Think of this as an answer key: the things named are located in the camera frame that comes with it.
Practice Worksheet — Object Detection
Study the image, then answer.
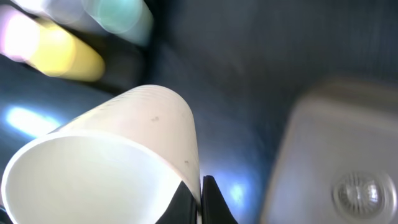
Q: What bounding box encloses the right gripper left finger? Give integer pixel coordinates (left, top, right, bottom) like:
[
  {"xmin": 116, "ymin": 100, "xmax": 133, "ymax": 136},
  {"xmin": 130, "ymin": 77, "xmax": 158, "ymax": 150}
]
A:
[{"xmin": 155, "ymin": 180, "xmax": 198, "ymax": 224}]

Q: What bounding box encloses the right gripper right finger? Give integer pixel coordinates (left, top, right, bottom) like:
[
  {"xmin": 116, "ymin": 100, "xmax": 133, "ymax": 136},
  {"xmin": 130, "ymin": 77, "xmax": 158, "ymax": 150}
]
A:
[{"xmin": 201, "ymin": 175, "xmax": 239, "ymax": 224}]

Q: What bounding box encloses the white cup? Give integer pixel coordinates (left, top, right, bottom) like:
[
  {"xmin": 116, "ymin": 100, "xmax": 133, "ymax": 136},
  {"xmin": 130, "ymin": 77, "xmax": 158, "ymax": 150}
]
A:
[{"xmin": 1, "ymin": 84, "xmax": 202, "ymax": 224}]

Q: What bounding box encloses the yellow cup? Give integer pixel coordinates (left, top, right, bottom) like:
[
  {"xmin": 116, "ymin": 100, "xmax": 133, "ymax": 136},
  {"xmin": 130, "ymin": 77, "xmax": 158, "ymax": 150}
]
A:
[{"xmin": 26, "ymin": 18, "xmax": 106, "ymax": 82}]

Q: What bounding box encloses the steel sink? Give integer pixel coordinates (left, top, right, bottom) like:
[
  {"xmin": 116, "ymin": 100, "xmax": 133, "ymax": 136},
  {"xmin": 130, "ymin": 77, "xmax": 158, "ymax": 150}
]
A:
[{"xmin": 259, "ymin": 77, "xmax": 398, "ymax": 224}]

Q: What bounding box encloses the green cup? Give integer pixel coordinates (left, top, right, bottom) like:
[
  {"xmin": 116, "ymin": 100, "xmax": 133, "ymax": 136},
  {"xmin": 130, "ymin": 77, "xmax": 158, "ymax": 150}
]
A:
[{"xmin": 82, "ymin": 0, "xmax": 155, "ymax": 47}]

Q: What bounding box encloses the pale grey cup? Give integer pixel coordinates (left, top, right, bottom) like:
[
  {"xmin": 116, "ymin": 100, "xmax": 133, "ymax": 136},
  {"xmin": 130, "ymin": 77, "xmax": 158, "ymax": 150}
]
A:
[{"xmin": 11, "ymin": 0, "xmax": 105, "ymax": 34}]

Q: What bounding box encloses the pink cup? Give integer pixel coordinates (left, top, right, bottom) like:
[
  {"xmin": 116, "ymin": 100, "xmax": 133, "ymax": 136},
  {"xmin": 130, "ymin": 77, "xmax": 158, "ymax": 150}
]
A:
[{"xmin": 0, "ymin": 4, "xmax": 40, "ymax": 63}]

